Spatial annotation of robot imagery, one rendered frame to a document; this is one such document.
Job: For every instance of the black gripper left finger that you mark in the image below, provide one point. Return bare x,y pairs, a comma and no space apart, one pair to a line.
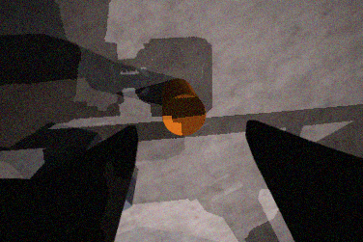
79,201

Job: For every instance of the grey block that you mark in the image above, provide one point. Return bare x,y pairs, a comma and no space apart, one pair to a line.
70,153

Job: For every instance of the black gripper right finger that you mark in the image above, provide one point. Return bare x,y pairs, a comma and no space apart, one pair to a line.
318,190

